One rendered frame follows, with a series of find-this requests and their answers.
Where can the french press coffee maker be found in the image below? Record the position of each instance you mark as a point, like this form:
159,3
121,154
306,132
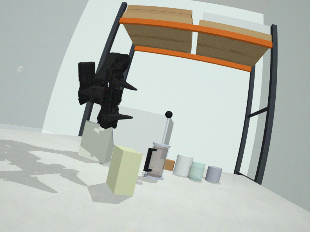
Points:
157,157

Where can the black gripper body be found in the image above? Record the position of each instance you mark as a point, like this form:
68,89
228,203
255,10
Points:
105,96

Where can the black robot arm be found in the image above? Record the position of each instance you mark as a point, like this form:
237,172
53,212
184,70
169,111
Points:
88,78

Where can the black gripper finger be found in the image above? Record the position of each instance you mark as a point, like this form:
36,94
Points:
115,117
119,81

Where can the pale green rectangular block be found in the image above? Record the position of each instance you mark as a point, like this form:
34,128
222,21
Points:
123,171

